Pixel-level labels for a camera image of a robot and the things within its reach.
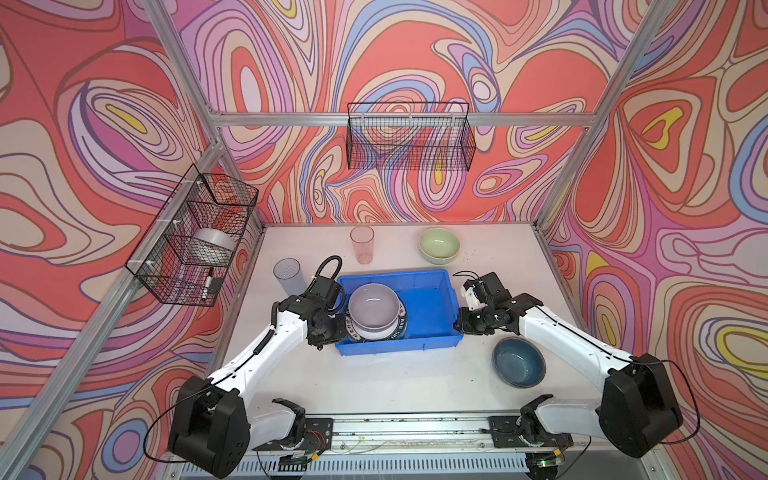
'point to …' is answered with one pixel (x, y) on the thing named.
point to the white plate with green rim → (378, 335)
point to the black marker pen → (208, 283)
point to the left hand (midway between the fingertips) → (344, 333)
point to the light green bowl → (438, 246)
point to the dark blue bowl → (518, 362)
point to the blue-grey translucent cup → (288, 272)
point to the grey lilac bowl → (373, 306)
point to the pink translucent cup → (362, 238)
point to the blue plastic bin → (430, 298)
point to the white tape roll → (210, 247)
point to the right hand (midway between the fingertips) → (458, 332)
